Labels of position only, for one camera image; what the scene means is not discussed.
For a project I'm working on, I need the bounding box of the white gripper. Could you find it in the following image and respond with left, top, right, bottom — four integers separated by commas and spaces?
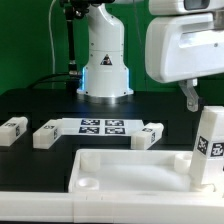
145, 13, 224, 83

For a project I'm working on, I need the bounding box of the white desk top tray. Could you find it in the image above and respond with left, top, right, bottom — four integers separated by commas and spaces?
68, 149, 218, 193

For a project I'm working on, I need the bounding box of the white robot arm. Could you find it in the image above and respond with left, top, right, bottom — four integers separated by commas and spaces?
77, 0, 224, 104

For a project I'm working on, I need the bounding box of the black cable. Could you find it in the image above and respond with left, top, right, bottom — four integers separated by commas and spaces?
26, 72, 83, 90

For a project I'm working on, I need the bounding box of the white cable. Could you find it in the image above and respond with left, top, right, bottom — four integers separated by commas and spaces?
48, 0, 58, 75

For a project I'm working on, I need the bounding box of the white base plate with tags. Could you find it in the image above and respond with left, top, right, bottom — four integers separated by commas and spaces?
62, 118, 144, 136

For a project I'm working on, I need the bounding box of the white front fence rail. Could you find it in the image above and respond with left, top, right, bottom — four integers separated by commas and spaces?
0, 192, 224, 224

